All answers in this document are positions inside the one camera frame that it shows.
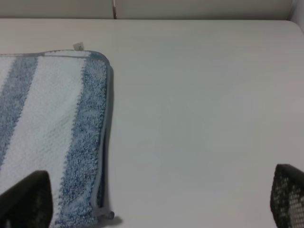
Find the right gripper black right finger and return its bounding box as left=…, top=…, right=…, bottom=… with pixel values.
left=270, top=164, right=304, bottom=228

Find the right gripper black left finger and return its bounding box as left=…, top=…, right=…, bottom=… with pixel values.
left=0, top=171, right=53, bottom=228

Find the blue white striped towel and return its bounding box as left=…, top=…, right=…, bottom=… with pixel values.
left=0, top=50, right=114, bottom=228

